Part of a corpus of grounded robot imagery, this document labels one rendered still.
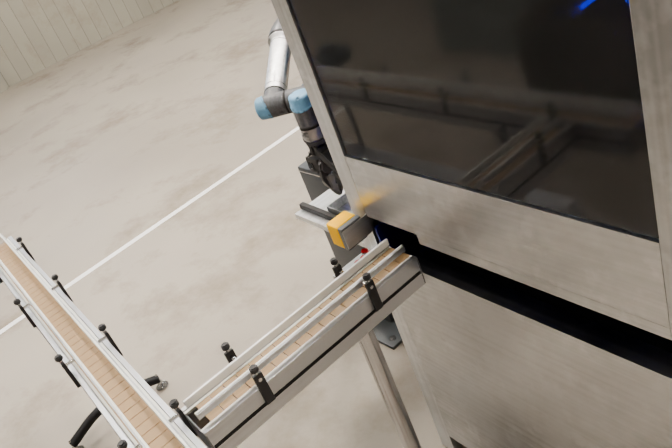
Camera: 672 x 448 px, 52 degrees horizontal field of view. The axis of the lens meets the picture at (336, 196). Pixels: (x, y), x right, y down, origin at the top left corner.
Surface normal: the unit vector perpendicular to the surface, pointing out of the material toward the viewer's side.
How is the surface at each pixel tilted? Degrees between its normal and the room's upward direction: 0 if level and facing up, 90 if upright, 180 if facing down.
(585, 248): 90
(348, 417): 0
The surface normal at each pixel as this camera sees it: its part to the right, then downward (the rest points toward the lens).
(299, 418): -0.33, -0.82
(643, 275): -0.73, 0.54
